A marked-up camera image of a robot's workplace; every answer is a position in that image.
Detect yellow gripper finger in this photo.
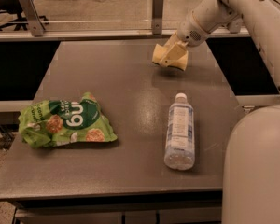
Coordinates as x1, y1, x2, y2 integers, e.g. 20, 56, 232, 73
159, 43, 188, 68

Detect yellow sponge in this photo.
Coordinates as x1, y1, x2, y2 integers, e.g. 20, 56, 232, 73
152, 44, 187, 71

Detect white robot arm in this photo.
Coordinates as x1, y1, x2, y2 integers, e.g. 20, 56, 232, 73
153, 0, 280, 224

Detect green rice chip bag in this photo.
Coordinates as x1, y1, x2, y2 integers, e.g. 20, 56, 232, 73
19, 92, 118, 148

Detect clear plastic water bottle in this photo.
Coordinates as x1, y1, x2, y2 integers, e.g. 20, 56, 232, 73
164, 93, 195, 171

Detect middle metal rail bracket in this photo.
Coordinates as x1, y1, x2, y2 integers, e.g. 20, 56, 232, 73
151, 0, 163, 35

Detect metal rail bracket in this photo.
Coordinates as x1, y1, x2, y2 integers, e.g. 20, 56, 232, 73
151, 0, 163, 35
19, 0, 45, 37
227, 17, 243, 34

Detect metal guard rail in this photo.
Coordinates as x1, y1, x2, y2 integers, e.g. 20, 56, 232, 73
0, 27, 251, 43

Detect right metal rail bracket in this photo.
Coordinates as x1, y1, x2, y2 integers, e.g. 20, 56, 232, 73
227, 17, 243, 34

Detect left metal rail bracket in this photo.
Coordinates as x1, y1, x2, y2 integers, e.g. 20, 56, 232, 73
19, 0, 45, 37

